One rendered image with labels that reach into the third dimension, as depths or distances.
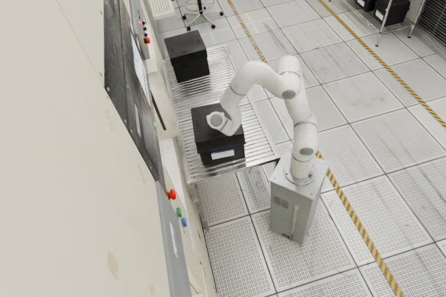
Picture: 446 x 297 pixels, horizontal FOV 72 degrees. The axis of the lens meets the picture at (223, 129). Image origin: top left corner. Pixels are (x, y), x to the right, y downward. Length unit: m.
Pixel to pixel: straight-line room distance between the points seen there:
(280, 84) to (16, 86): 1.00
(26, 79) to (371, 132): 3.01
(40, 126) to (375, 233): 2.50
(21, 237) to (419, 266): 2.55
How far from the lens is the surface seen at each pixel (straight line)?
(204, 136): 1.77
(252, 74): 1.29
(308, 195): 1.84
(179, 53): 2.41
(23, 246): 0.33
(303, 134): 1.54
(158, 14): 3.34
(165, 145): 1.98
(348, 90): 3.55
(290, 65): 1.32
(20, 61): 0.42
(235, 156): 1.92
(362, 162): 2.97
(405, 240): 2.73
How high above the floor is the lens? 2.38
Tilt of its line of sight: 50 degrees down
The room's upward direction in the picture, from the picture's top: 10 degrees counter-clockwise
